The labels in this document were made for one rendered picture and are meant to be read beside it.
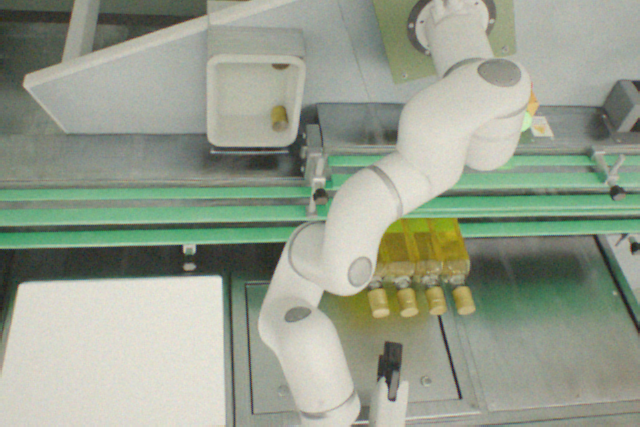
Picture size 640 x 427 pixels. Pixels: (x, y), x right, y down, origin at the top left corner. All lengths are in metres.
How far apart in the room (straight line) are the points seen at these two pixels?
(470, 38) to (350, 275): 0.45
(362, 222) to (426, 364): 0.58
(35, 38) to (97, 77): 0.73
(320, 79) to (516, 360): 0.72
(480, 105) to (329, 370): 0.39
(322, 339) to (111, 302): 0.61
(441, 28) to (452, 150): 0.31
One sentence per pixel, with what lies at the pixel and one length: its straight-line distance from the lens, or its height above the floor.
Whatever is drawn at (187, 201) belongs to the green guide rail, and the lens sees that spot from 1.27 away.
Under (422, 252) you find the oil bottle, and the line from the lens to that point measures 1.27.
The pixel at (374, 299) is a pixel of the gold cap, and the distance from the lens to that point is 1.20.
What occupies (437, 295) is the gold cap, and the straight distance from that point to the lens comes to 1.24.
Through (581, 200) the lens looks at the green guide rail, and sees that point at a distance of 1.46.
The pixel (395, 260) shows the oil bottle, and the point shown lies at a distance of 1.24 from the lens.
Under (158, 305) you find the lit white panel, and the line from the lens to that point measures 1.33.
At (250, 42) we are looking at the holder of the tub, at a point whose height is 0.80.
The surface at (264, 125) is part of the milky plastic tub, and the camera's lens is 1.29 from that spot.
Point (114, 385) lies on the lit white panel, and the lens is 1.27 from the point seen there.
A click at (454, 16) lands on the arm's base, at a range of 1.10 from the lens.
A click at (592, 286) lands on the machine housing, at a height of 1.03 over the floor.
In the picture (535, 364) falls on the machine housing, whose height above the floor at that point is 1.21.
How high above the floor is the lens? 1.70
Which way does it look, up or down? 39 degrees down
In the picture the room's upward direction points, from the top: 171 degrees clockwise
